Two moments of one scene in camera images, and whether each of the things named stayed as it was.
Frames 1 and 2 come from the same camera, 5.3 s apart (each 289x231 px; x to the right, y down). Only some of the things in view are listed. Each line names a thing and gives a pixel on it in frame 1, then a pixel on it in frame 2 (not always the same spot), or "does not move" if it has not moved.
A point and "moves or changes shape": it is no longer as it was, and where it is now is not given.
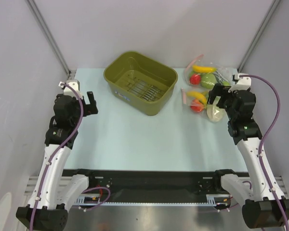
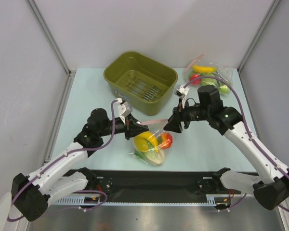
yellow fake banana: (198, 95) moves or changes shape
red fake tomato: (196, 105) moves or changes shape
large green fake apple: (208, 80) does not move
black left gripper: (89, 109) → (132, 128)
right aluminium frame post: (272, 7) does not move
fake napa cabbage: (214, 113) moves or changes shape
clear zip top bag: (197, 99) moves or changes shape
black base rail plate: (151, 185) does not move
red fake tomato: (195, 79) does not move
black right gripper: (219, 96) → (180, 119)
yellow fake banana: (200, 69) does not move
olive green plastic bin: (141, 82) does not move
